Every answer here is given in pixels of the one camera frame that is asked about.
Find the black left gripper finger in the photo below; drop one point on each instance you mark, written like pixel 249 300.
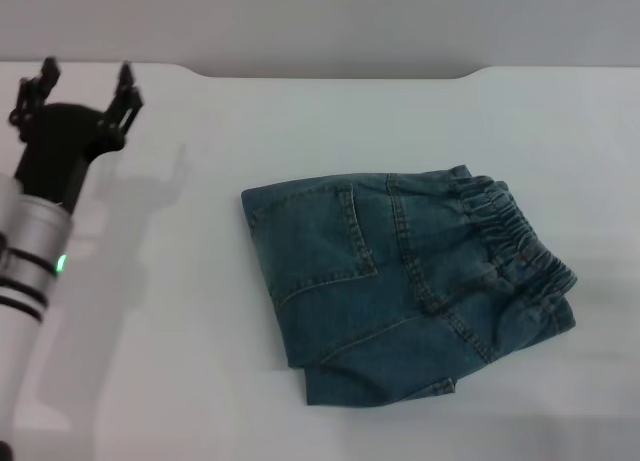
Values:
pixel 125 106
pixel 35 96

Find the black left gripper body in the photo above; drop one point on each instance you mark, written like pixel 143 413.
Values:
pixel 60 141

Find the blue denim shorts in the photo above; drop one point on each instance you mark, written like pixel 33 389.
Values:
pixel 400 281

